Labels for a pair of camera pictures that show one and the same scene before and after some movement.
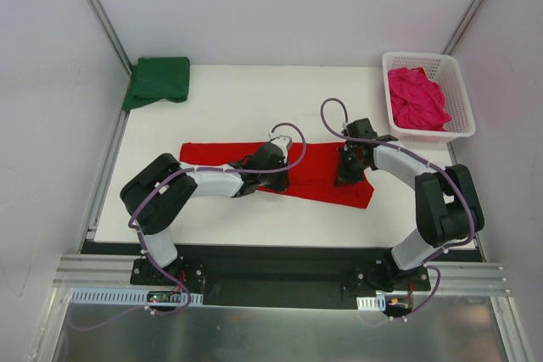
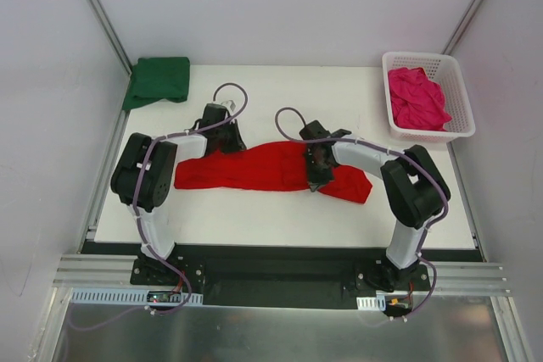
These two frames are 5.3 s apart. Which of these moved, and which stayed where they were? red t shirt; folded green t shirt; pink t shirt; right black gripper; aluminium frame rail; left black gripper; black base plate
Moved: red t shirt; left black gripper; right black gripper
Stayed: folded green t shirt; pink t shirt; black base plate; aluminium frame rail
